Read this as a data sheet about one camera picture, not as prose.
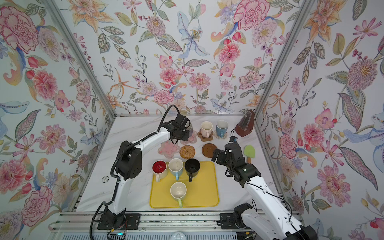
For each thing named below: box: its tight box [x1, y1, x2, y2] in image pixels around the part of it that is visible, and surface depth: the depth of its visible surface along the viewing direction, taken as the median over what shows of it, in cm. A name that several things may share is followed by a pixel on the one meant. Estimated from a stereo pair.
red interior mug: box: [152, 160, 167, 183], surface depth 87 cm
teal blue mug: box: [216, 120, 229, 138], surface depth 103 cm
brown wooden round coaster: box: [201, 143, 218, 158], surface depth 103 cm
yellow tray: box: [149, 161, 220, 208], surface depth 86 cm
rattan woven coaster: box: [179, 145, 196, 160], surface depth 102 cm
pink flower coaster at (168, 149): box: [157, 140, 181, 159], surface depth 103 cm
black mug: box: [184, 158, 201, 183], surface depth 86 cm
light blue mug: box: [168, 158, 184, 181], surface depth 86 cm
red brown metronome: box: [234, 109, 255, 138], surface depth 105 cm
